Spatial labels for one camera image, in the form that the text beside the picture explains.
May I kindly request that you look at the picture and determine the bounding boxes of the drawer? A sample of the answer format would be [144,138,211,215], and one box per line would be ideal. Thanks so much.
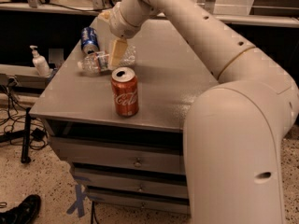
[50,136,185,175]
[86,189,190,215]
[70,168,188,199]

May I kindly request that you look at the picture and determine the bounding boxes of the black floor cables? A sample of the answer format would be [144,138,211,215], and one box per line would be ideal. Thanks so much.
[0,77,50,151]

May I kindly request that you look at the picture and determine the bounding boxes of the clear plastic water bottle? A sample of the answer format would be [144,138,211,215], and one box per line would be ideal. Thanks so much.
[78,45,137,77]

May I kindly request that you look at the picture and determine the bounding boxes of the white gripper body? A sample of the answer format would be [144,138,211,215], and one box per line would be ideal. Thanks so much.
[109,2,142,39]

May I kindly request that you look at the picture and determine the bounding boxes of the black stand leg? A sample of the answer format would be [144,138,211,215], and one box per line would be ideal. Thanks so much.
[21,108,31,163]

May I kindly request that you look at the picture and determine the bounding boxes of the black shoe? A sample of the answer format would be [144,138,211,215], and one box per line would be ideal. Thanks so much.
[0,194,41,224]

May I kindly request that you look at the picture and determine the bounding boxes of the top drawer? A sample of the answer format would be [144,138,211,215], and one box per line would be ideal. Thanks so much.
[50,136,185,175]

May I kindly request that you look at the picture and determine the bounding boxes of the white pump dispenser bottle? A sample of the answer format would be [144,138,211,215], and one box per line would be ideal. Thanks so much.
[30,45,50,77]

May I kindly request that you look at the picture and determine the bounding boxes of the grey drawer cabinet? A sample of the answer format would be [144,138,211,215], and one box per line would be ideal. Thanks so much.
[31,20,217,214]

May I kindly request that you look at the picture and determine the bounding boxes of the red coca-cola can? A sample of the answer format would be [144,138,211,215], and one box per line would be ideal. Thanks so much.
[111,67,139,117]

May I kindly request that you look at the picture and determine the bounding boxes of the blue tape cross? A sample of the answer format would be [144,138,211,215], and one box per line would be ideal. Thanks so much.
[66,183,90,218]

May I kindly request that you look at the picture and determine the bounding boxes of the bottom drawer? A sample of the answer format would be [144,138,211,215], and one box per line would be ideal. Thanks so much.
[86,189,190,215]

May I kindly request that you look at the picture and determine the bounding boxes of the middle drawer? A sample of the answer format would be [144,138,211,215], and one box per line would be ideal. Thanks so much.
[70,168,188,199]

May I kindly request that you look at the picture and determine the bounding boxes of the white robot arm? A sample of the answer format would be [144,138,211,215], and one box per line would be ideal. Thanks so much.
[107,0,299,224]

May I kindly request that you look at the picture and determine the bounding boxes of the blue pepsi can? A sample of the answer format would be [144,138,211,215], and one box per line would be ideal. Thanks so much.
[80,27,99,54]

